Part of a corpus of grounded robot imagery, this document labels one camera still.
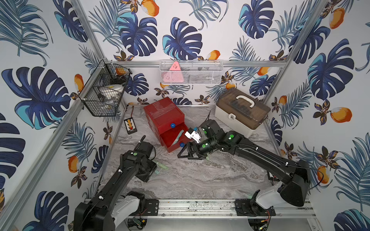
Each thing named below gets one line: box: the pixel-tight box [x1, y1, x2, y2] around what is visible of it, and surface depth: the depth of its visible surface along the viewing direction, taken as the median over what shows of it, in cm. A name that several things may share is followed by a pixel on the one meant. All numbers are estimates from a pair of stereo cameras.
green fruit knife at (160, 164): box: [151, 159, 170, 170], surface depth 92 cm
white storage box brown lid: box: [214, 87, 271, 139], surface depth 97 cm
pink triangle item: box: [163, 61, 185, 83], surface depth 92 cm
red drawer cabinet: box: [143, 96, 191, 153], surface depth 90 cm
